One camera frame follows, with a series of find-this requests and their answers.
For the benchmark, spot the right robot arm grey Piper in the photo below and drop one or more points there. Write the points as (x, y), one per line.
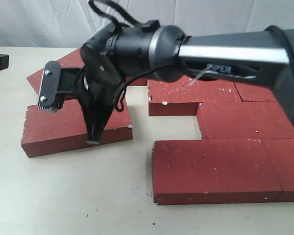
(115, 57)

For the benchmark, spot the red brick large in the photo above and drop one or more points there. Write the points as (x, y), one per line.
(212, 172)
(46, 133)

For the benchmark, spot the white fabric backdrop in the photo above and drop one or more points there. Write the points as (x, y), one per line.
(69, 23)

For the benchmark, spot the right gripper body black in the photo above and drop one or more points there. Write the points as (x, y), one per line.
(96, 97)

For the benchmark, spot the red brick back row left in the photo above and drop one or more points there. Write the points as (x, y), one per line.
(139, 82)

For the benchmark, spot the red brick front large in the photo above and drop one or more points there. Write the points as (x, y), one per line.
(212, 172)

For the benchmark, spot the red brick second row right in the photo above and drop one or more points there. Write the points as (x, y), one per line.
(254, 93)

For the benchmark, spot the red brick third row right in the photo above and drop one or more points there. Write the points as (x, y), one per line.
(243, 120)

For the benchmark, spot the red brick front right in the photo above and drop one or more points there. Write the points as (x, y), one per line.
(281, 155)

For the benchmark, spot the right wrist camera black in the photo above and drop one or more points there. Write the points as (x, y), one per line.
(58, 83)

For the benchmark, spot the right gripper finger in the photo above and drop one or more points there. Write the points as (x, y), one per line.
(95, 130)

